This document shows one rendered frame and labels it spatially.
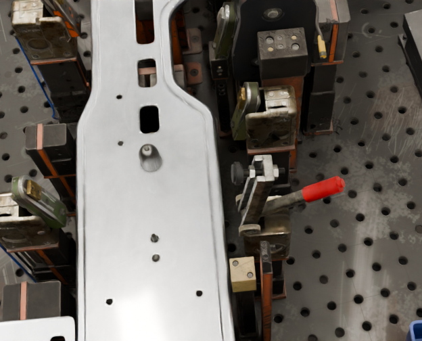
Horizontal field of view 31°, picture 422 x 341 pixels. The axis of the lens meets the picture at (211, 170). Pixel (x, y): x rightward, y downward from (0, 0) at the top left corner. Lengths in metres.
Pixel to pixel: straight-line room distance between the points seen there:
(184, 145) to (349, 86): 0.51
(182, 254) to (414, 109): 0.66
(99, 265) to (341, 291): 0.49
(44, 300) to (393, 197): 0.69
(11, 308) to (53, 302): 0.06
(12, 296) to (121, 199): 0.21
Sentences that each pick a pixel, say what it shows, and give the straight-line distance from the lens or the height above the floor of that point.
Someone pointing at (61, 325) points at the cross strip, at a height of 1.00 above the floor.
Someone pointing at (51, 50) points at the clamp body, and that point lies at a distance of 1.37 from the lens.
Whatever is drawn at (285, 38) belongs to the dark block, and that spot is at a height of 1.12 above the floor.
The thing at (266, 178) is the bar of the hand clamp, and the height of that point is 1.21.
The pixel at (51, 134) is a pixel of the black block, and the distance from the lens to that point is 1.25.
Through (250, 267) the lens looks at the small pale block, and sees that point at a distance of 1.04.
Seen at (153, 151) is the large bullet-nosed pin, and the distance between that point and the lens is 1.14.
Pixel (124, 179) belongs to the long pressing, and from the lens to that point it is 1.17.
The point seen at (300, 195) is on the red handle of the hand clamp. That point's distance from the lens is 1.02.
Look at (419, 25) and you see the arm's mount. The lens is 1.58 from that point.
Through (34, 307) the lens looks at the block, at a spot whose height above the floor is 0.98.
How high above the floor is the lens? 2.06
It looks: 65 degrees down
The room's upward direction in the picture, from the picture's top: 9 degrees counter-clockwise
